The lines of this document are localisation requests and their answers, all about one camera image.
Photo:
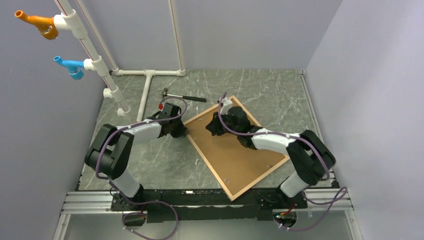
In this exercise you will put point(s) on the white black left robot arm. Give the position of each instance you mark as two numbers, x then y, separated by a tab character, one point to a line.
109	153

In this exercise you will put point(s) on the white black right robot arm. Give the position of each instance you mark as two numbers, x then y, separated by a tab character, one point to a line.
310	157

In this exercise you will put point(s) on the aluminium rail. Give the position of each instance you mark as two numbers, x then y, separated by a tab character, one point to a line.
99	202

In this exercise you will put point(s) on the wooden picture frame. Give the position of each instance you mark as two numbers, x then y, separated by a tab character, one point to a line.
236	168

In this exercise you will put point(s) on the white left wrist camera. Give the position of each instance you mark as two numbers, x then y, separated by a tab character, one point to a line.
161	106

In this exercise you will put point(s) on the white PVC pipe stand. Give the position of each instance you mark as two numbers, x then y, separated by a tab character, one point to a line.
69	20

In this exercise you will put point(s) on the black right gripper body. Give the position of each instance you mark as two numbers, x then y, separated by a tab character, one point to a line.
218	129

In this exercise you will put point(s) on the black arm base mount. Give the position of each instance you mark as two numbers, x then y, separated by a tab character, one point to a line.
208	204

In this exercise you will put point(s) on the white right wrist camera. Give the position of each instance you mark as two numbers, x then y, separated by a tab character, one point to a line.
226	103

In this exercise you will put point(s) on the black handled claw hammer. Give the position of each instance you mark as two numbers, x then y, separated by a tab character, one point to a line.
165	94

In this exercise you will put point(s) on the blue nozzle fitting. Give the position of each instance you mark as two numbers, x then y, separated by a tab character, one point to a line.
73	67

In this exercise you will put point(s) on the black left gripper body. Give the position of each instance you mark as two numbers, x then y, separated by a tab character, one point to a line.
178	129

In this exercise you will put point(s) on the orange nozzle fitting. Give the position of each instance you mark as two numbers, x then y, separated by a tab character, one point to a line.
45	25

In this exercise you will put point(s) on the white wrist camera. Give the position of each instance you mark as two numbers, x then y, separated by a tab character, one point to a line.
161	106
226	103

